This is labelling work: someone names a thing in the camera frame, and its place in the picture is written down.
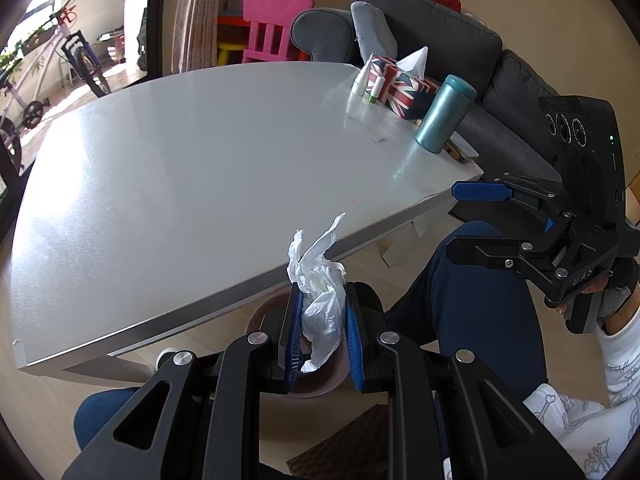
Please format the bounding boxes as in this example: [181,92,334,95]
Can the white tissue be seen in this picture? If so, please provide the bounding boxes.
[286,212,346,374]

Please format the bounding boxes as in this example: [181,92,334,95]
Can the pink trash bin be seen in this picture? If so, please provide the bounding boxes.
[243,291,352,400]

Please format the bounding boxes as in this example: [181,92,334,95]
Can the person's right hand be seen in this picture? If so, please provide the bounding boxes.
[563,260,639,334]

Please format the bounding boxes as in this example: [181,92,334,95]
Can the teal thermos bottle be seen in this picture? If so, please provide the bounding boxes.
[414,75,477,154]

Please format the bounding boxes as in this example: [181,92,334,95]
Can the dark grey sofa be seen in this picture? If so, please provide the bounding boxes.
[290,0,572,183]

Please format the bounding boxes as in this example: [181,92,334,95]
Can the union jack tissue box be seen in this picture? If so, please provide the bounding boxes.
[367,47,440,120]

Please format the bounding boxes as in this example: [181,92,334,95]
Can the black left shoe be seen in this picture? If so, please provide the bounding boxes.
[155,348,178,370]

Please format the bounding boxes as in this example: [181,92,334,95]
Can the white green-capped stick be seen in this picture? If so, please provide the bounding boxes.
[368,76,385,103]

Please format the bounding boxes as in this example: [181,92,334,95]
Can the white tube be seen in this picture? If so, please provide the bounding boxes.
[350,56,372,96]

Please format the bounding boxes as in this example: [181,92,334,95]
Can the light grey cushion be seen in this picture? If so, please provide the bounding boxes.
[350,1,398,62]

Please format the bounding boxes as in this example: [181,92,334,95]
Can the person's left leg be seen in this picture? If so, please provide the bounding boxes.
[73,387,138,450]

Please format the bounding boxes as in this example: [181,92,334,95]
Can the pink kids chair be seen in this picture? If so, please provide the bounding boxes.
[242,0,314,63]

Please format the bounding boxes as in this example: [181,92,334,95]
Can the yellow kids stool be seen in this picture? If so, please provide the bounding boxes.
[216,41,246,66]

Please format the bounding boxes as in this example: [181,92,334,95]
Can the red kids table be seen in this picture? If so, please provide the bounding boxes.
[217,14,250,47]

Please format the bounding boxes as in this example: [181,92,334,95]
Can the patterned curtain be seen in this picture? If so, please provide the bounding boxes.
[171,0,219,74]

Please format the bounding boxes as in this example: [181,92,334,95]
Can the white bicycle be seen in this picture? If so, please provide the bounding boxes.
[1,0,112,171]

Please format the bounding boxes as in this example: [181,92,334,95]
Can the black door frame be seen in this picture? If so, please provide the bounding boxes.
[1,0,165,243]

